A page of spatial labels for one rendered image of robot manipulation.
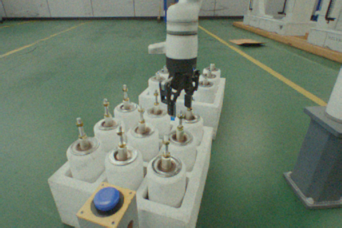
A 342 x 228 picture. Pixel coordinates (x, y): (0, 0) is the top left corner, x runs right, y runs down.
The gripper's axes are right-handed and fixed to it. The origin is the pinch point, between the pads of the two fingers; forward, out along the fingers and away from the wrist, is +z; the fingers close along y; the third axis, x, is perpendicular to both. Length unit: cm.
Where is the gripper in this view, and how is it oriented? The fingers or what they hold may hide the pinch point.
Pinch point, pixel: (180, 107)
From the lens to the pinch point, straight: 56.7
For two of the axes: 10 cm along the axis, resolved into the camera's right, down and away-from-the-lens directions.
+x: -7.5, -2.9, 5.9
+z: 0.0, 9.0, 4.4
